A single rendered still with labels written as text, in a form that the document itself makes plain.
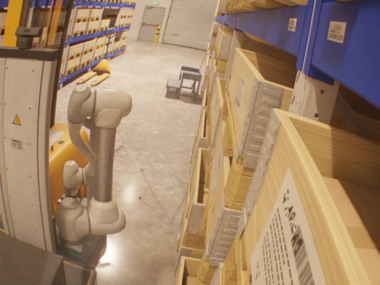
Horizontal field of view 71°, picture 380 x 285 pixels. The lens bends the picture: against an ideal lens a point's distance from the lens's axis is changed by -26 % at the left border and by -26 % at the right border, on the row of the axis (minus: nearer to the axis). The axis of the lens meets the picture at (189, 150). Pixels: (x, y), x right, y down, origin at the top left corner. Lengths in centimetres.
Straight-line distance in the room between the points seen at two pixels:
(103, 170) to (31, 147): 44
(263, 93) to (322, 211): 53
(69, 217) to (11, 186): 37
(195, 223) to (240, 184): 118
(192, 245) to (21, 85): 143
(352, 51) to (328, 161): 23
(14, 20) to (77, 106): 96
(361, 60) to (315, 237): 23
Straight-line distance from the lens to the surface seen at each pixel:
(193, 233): 206
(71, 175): 193
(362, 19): 43
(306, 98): 62
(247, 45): 269
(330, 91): 63
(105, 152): 161
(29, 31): 135
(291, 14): 82
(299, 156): 37
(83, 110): 154
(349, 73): 44
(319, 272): 26
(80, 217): 170
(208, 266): 102
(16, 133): 147
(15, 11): 219
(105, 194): 168
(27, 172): 152
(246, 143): 81
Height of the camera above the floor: 198
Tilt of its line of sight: 24 degrees down
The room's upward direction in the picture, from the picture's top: 13 degrees clockwise
